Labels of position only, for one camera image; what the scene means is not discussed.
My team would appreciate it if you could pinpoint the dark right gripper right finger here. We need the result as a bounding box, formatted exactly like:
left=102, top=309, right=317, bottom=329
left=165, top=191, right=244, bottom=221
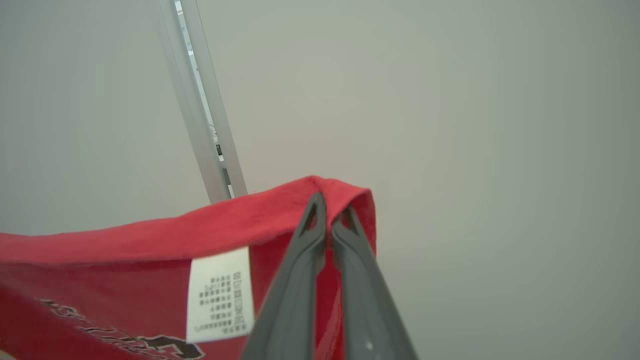
left=331, top=204, right=420, bottom=360

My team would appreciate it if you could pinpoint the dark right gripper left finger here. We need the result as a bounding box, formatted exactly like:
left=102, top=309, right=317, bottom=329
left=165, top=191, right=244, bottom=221
left=240, top=191, right=328, bottom=360

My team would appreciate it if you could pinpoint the grey metal frame post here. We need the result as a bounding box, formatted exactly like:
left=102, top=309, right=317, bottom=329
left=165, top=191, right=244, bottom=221
left=159, top=0, right=248, bottom=203

